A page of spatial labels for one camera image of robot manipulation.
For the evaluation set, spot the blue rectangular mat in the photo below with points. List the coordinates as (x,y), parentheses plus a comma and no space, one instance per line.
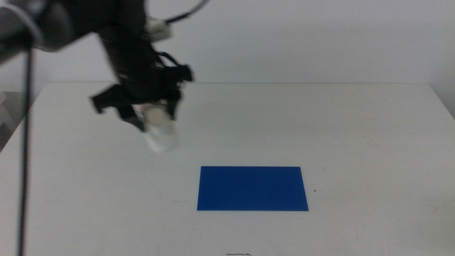
(252,188)

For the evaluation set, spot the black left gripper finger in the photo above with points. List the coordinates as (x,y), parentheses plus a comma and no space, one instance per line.
(131,117)
(174,106)

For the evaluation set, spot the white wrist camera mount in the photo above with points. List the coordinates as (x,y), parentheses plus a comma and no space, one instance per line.
(158,29)

